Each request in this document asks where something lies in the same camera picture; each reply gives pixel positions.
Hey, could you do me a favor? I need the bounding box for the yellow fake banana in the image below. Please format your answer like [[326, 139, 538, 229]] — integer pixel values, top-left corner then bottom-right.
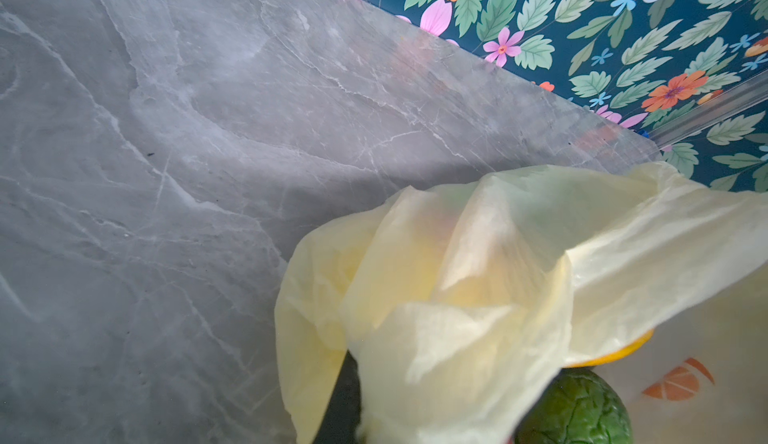
[[568, 329, 654, 368]]

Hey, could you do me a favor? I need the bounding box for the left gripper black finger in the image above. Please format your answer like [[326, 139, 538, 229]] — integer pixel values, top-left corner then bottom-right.
[[312, 352, 362, 444]]

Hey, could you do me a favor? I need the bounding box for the dark green fake avocado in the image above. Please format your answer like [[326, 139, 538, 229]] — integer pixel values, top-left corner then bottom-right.
[[511, 368, 634, 444]]

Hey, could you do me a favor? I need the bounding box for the cream plastic bag orange print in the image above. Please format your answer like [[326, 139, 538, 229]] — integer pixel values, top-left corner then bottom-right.
[[275, 162, 767, 443]]

